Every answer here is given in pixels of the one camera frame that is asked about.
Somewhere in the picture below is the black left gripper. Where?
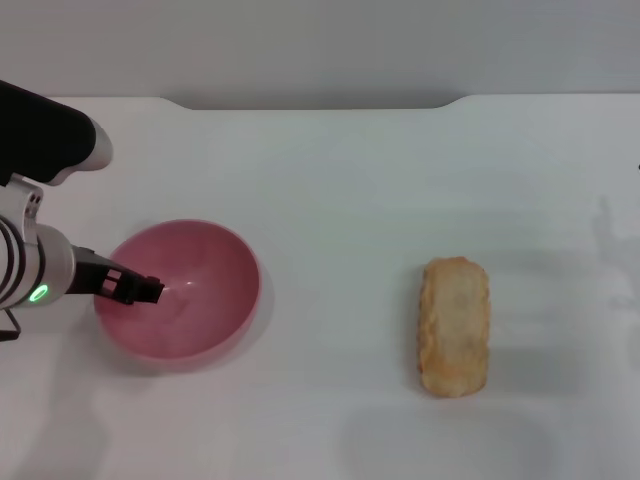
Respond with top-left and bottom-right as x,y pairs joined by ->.
68,244 -> 166,306

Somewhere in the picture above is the pink bowl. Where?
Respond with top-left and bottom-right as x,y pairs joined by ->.
93,218 -> 263,362

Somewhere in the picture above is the ridged golden bread loaf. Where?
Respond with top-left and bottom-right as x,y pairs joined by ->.
417,256 -> 491,400

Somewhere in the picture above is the left arm cable with plug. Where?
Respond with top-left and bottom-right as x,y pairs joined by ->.
0,309 -> 22,344

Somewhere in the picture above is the silver left camera mount bracket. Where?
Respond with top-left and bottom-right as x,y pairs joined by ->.
0,172 -> 45,241

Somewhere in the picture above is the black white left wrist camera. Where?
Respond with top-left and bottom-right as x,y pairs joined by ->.
0,79 -> 114,188

